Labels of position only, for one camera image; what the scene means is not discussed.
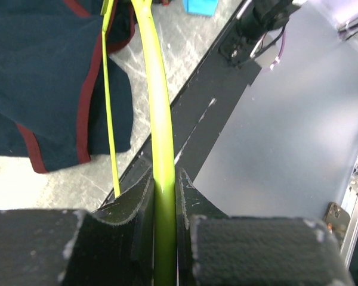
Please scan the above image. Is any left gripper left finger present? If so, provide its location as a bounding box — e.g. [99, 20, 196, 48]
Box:
[0, 170, 155, 285]

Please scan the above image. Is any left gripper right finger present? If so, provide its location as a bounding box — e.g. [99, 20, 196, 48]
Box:
[175, 168, 354, 285]

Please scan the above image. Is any green hanger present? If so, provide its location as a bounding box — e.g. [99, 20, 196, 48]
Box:
[101, 1, 177, 285]

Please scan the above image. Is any navy tank top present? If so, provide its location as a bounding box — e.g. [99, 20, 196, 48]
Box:
[0, 1, 136, 173]

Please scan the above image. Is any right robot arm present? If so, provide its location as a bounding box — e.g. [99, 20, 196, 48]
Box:
[218, 0, 303, 67]

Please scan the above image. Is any smartphone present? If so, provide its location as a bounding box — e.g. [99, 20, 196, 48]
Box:
[324, 202, 350, 237]

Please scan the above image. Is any black base bar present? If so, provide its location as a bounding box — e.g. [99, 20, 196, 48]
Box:
[100, 0, 262, 209]

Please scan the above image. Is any cyan garment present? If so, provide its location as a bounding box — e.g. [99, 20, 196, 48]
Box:
[182, 0, 218, 17]

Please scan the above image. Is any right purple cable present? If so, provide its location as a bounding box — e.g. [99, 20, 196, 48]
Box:
[262, 28, 289, 72]

